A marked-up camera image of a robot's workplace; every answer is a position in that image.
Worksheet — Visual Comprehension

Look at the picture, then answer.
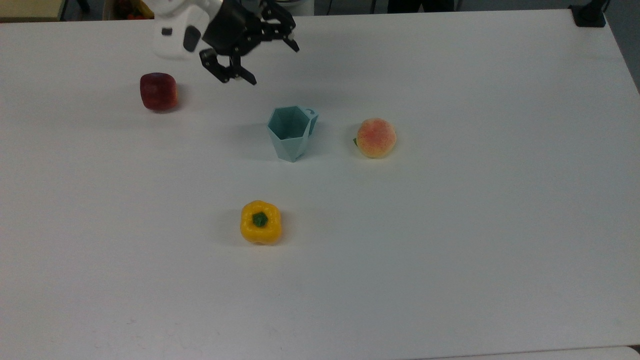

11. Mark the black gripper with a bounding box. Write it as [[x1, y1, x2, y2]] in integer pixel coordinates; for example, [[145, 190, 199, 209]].
[[198, 0, 301, 86]]

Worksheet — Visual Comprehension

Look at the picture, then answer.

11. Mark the light blue faceted mug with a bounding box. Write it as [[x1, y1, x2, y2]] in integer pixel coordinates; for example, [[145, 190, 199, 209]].
[[266, 105, 320, 163]]

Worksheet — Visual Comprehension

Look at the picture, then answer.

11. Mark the red toy apple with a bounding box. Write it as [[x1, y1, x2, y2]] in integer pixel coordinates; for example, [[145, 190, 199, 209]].
[[139, 72, 179, 112]]

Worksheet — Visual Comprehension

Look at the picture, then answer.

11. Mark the box of toy fruit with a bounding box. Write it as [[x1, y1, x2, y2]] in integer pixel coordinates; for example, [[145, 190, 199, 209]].
[[102, 0, 156, 21]]

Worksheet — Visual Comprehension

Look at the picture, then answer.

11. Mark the toy peach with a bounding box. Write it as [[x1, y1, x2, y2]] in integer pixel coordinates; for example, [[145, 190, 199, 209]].
[[355, 118, 398, 160]]

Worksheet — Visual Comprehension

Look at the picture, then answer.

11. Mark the black bulky object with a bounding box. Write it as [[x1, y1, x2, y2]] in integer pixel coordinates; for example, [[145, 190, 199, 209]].
[[386, 0, 457, 14]]

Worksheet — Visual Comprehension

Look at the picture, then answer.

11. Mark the yellow toy bell pepper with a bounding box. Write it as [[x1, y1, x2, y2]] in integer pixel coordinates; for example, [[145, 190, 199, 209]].
[[240, 200, 283, 246]]

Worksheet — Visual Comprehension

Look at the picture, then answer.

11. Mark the wooden board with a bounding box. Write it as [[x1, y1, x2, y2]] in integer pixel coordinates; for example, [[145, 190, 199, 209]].
[[0, 0, 67, 23]]

